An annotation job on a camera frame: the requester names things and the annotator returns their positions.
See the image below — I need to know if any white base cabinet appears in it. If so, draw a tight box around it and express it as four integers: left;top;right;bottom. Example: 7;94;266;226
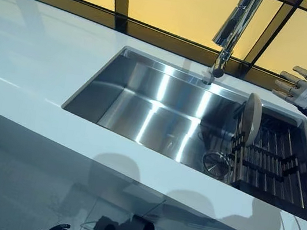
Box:
0;104;307;230

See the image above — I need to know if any steel sink drain strainer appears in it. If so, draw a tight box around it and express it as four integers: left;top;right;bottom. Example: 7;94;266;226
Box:
200;148;236;181

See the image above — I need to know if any black dish drying rack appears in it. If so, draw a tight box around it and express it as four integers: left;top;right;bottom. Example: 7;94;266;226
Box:
221;103;307;210

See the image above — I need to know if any chrome gooseneck kitchen faucet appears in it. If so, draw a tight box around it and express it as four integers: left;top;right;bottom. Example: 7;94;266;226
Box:
205;0;266;92

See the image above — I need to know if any stainless steel sink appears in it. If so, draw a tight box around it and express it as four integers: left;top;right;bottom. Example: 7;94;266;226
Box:
48;37;307;225

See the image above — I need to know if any white round plate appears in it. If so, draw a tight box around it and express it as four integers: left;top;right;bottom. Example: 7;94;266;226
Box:
238;91;266;144

